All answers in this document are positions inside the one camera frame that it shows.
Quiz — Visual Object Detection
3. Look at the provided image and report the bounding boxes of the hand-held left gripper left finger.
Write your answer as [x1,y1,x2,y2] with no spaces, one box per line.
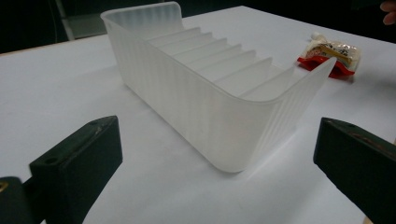
[28,115,123,224]

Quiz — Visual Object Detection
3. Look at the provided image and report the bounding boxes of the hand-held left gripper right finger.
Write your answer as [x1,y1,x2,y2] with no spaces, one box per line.
[313,117,396,224]

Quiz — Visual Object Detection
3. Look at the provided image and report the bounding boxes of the red and white snack packet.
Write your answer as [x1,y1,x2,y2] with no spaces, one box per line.
[296,31,362,79]

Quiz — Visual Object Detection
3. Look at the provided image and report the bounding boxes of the translucent white plastic organizer bin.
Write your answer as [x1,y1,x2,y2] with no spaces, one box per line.
[100,1,338,174]

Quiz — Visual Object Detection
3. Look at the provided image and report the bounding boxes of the grey metal stand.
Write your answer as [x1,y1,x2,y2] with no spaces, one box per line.
[54,0,108,42]

